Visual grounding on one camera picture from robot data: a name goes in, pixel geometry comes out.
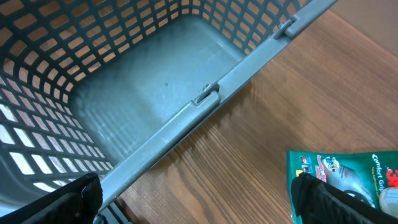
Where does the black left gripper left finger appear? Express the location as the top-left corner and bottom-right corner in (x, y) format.
(1, 172), (103, 224)

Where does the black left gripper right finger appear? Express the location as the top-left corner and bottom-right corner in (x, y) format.
(290, 173), (397, 224)

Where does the green 3M gloves packet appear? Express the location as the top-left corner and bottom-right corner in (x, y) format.
(287, 151), (397, 223)

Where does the grey plastic mesh basket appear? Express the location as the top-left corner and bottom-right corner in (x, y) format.
(1, 0), (333, 217)

